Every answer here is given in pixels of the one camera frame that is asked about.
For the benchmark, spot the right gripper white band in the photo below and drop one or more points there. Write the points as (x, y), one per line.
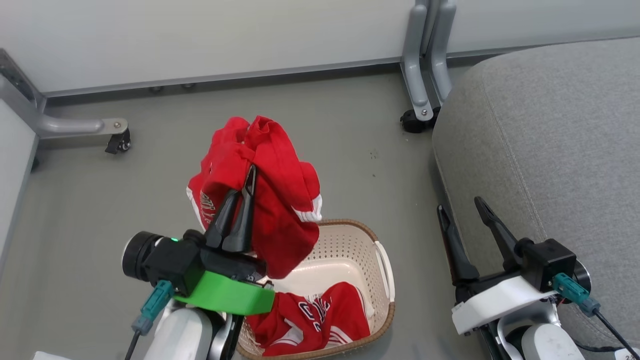
(495, 302)

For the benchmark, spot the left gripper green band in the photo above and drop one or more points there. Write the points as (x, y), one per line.
(225, 295)

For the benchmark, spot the red sports jersey white trim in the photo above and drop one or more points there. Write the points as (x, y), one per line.
(310, 315)
(280, 210)

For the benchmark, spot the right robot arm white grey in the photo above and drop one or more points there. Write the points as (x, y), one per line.
(545, 342)

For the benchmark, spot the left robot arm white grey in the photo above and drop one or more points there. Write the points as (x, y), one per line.
(180, 335)

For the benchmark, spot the cream perforated basket brown rim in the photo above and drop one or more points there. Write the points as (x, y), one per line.
(345, 250)

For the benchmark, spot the grey fabric sofa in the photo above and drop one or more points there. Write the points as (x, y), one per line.
(550, 130)

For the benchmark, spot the large black caster wheel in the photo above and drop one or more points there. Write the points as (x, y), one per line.
(412, 122)

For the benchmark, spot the small black caster wheel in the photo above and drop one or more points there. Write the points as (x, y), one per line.
(119, 143)

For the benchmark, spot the small grey levelling foot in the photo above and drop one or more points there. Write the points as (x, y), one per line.
(188, 85)

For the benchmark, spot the grey metal partition leg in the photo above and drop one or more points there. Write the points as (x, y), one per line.
(414, 75)
(442, 55)

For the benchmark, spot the long grey metal partition foot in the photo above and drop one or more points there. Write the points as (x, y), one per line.
(65, 125)

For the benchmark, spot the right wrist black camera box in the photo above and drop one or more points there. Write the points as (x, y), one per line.
(550, 262)

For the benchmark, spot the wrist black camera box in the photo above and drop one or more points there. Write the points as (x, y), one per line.
(165, 262)
(550, 262)

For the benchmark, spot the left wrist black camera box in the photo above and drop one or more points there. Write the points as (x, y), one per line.
(165, 262)

